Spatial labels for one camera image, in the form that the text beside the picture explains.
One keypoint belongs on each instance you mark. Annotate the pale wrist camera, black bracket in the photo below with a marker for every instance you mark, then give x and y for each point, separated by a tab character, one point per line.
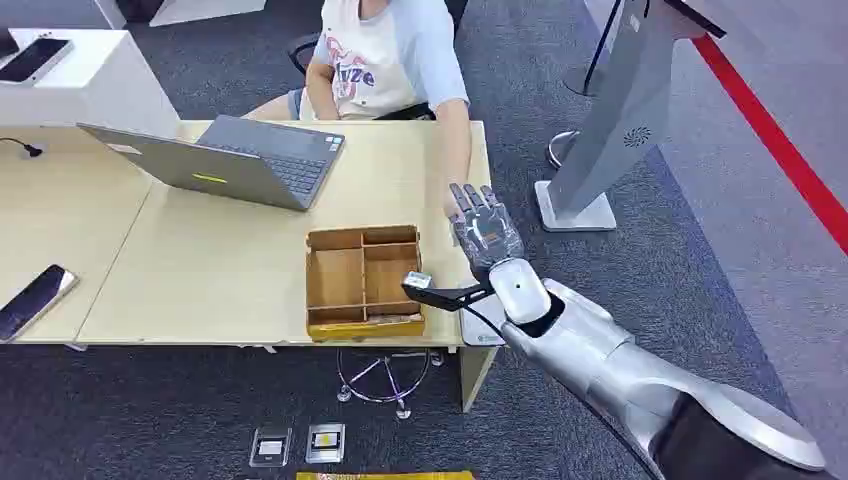
445	296

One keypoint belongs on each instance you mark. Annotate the white flat pad device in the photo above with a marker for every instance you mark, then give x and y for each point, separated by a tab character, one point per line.
478	328

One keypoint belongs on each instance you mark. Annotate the chrome chair base with casters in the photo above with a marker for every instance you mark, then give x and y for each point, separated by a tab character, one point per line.
387	384

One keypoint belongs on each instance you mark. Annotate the person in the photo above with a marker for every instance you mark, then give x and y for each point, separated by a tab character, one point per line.
391	60

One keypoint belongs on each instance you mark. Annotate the black smartphone on white stand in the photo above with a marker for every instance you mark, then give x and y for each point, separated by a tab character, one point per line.
33	60

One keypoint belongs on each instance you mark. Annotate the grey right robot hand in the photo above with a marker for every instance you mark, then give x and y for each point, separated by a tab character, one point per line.
487	228

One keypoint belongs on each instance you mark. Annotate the pale wooden desk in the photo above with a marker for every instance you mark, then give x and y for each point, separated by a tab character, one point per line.
218	265
60	212

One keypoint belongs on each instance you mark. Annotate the black smartphone with silver edge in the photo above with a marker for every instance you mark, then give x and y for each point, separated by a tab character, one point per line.
33	301

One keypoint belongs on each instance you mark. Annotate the clear card case, yellow card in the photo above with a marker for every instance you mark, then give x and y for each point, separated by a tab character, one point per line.
325	443

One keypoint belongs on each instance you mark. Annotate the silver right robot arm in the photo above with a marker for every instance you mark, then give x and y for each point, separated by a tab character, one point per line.
616	358

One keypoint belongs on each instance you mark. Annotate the yellow flat sheet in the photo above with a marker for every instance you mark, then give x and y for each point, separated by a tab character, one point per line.
384	476

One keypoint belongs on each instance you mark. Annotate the grey open laptop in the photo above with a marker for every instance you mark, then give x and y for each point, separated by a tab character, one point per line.
265	162

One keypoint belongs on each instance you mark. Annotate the black pole stand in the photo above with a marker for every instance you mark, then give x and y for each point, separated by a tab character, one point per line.
596	60

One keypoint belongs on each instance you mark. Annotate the wooden compartment box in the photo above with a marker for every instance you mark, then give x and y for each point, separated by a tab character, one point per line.
361	285

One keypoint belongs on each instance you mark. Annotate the white cabinet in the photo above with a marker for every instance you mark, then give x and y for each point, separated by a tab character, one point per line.
99	93

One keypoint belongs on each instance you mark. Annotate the chrome round base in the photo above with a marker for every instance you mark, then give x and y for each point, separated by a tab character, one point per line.
560	149

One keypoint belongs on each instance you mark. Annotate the grey kiosk stand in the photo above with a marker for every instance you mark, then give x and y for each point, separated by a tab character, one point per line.
623	112

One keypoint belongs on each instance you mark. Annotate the white furniture panel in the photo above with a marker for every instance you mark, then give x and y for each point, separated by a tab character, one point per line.
199	10

